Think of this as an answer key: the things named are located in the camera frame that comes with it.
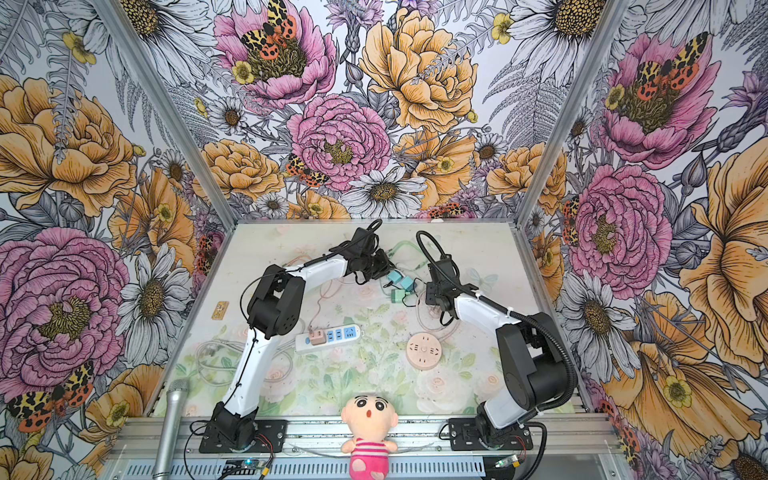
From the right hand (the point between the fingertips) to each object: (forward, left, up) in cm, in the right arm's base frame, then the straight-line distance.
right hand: (439, 298), depth 94 cm
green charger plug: (+4, +13, -3) cm, 14 cm away
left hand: (+12, +14, -2) cm, 19 cm away
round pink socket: (-15, +6, -2) cm, 17 cm away
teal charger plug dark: (+11, +14, -2) cm, 18 cm away
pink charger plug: (-13, +35, +2) cm, 38 cm away
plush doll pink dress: (-33, +20, +3) cm, 39 cm away
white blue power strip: (-10, +32, -2) cm, 33 cm away
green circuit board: (-41, +51, -5) cm, 65 cm away
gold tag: (0, +69, -3) cm, 69 cm away
